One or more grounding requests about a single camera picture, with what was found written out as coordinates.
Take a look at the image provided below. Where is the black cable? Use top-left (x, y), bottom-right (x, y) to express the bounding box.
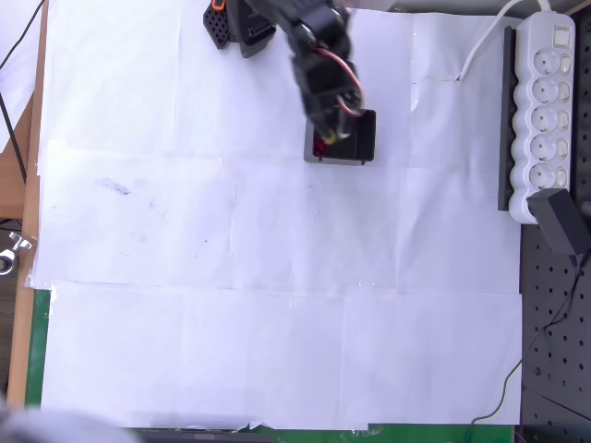
top-left (0, 0), bottom-right (47, 70)
top-left (0, 91), bottom-right (28, 186)

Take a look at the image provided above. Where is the green cutting mat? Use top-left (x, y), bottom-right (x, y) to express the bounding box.
top-left (25, 288), bottom-right (516, 443)

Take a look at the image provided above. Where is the black power adapter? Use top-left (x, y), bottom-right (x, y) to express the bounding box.
top-left (526, 187), bottom-right (591, 268)

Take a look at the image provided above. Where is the black orange robot base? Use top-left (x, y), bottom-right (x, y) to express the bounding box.
top-left (202, 0), bottom-right (278, 59)

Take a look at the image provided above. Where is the red white servo wire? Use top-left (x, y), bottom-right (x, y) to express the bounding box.
top-left (318, 48), bottom-right (367, 116)

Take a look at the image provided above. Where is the white paper table cover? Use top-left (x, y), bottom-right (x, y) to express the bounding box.
top-left (34, 0), bottom-right (525, 430)

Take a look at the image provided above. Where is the white power strip cable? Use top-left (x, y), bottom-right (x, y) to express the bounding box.
top-left (456, 0), bottom-right (555, 82)

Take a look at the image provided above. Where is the black open box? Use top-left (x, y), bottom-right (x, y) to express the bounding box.
top-left (303, 104), bottom-right (378, 167)

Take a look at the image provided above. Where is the metal clamp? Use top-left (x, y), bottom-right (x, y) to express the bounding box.
top-left (0, 232), bottom-right (34, 276)

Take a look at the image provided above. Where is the blurred grey object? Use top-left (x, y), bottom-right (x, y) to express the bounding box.
top-left (0, 394), bottom-right (135, 443)

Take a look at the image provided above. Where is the thin dark adapter cable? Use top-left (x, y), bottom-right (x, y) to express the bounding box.
top-left (464, 256), bottom-right (584, 443)

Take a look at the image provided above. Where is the white power strip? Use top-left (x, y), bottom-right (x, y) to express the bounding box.
top-left (507, 11), bottom-right (576, 226)

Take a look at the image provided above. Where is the black pegboard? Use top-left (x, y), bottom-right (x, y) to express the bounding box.
top-left (519, 8), bottom-right (591, 443)

